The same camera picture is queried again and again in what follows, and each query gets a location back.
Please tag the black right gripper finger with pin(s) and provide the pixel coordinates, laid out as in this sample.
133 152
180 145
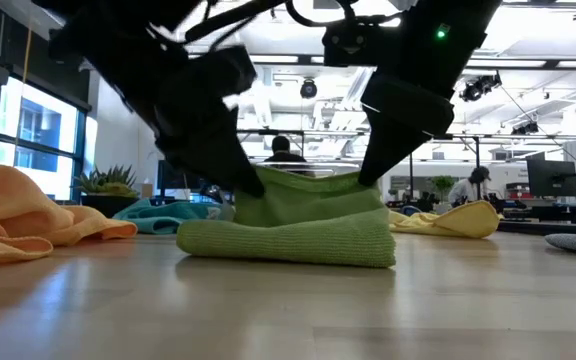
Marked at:
398 130

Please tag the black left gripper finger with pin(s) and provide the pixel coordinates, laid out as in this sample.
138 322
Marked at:
203 140

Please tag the teal microfiber towel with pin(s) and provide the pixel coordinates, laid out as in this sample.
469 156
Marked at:
163 217

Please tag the green microfiber towel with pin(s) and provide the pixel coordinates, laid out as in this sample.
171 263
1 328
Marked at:
293 235

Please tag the orange microfiber towel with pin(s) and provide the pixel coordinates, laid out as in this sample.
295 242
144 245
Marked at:
13 215

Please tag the yellow microfiber towel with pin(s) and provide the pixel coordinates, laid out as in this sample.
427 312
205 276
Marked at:
458 220

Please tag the black computer monitor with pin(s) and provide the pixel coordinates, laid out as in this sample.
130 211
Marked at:
550 177
173 175

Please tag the black ceiling track lights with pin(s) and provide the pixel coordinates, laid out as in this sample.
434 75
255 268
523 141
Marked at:
525 128
480 86

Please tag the green background plant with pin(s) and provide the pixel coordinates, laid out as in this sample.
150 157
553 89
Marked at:
443 184

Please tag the person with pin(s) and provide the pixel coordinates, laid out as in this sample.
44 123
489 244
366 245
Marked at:
282 150
468 187

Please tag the potted succulent plant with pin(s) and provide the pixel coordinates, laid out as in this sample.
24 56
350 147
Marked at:
108 192

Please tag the large glass window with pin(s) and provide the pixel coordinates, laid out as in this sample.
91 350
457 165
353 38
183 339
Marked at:
38 130

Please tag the black overhead gantry frame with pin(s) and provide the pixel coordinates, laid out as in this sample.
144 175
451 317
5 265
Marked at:
477 165

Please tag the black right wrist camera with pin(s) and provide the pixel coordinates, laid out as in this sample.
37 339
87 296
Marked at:
353 47

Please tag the black ceiling dome camera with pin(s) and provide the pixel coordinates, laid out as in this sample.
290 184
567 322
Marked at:
308 89

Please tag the black aluminium table frame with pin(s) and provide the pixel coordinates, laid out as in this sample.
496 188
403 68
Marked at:
553 228

